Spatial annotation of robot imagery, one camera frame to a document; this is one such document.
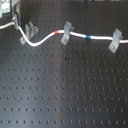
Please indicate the grey metal bracket top left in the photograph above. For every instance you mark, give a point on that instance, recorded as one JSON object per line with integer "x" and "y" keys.
{"x": 16, "y": 13}

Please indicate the white object top left corner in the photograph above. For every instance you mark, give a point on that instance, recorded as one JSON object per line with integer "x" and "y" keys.
{"x": 5, "y": 8}

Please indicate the right grey cable clip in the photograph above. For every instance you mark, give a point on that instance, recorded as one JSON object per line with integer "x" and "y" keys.
{"x": 117, "y": 36}

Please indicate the middle grey cable clip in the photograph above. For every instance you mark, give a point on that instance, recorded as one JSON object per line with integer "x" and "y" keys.
{"x": 67, "y": 29}

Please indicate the grey cable clip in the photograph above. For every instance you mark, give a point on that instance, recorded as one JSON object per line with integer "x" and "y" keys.
{"x": 67, "y": 29}
{"x": 30, "y": 30}
{"x": 117, "y": 36}

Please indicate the left grey cable clip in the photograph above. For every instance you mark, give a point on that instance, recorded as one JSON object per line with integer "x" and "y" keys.
{"x": 30, "y": 30}

